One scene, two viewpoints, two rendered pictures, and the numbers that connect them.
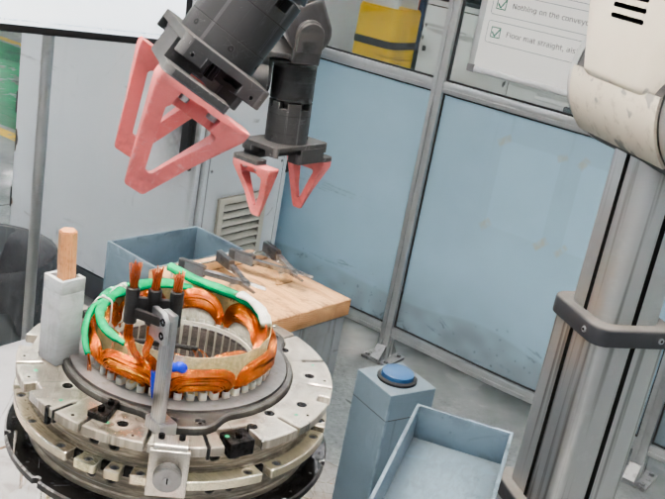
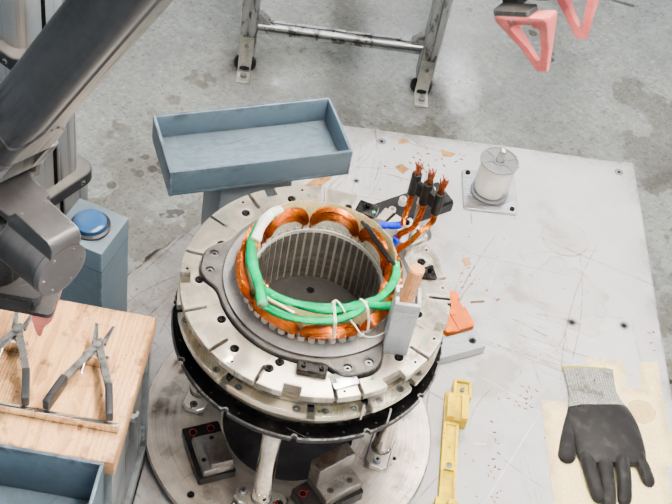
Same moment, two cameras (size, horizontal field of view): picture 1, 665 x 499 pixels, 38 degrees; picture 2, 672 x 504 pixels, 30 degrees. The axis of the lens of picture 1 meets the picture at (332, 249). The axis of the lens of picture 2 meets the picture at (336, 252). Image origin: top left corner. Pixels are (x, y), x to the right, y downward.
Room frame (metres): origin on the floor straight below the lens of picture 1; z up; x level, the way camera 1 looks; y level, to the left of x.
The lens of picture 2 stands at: (1.48, 0.87, 2.22)
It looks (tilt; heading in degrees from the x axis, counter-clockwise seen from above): 48 degrees down; 230
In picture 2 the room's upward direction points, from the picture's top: 12 degrees clockwise
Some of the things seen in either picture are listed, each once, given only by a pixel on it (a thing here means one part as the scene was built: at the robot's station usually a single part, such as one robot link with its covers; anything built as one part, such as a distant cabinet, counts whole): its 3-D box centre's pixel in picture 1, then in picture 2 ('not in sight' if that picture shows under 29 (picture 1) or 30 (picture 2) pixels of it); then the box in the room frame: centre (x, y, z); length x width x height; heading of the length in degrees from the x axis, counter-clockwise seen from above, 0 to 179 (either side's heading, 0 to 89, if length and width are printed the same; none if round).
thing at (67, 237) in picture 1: (66, 258); (410, 286); (0.85, 0.25, 1.20); 0.02 x 0.02 x 0.06
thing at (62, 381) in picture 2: (225, 260); (55, 391); (1.21, 0.14, 1.09); 0.04 x 0.01 x 0.02; 37
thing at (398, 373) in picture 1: (398, 373); (90, 221); (1.06, -0.11, 1.04); 0.04 x 0.04 x 0.01
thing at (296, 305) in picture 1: (249, 292); (51, 377); (1.20, 0.10, 1.05); 0.20 x 0.19 x 0.02; 52
